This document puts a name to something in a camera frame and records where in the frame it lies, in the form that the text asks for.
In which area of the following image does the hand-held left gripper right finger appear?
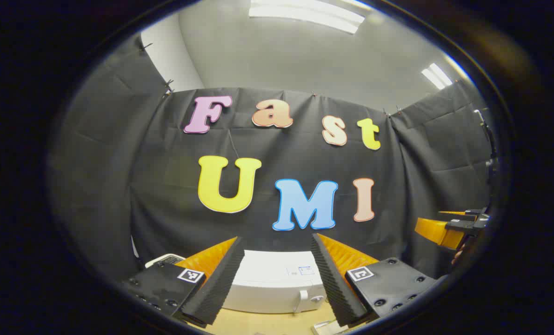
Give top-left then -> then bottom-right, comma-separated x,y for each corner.
309,233 -> 439,328

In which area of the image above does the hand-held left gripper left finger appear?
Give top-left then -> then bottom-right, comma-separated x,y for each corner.
121,236 -> 246,328

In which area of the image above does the white microwave oven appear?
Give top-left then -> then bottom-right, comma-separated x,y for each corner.
223,250 -> 326,314

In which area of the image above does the white ribbed tray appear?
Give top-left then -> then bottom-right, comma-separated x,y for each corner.
311,320 -> 348,335

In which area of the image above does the white toaster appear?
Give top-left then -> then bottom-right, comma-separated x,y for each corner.
145,254 -> 186,269

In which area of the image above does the small ceiling light panel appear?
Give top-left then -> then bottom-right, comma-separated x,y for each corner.
421,63 -> 454,90

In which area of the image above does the black backdrop cloth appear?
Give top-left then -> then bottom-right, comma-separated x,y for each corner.
47,35 -> 496,282

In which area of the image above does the long ceiling light panel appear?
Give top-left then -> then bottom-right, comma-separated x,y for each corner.
249,0 -> 366,34

